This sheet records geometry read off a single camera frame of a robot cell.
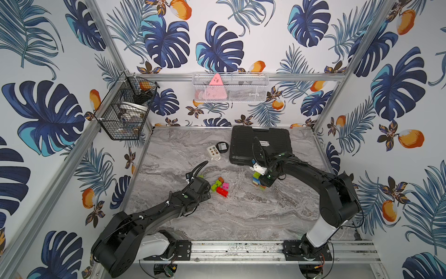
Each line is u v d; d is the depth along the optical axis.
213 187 0.91
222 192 0.90
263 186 0.95
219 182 0.93
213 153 1.03
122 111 0.92
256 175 0.87
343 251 0.76
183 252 0.75
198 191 0.68
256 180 0.90
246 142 1.01
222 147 1.09
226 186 0.93
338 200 0.46
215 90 0.90
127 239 0.41
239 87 1.03
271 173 0.76
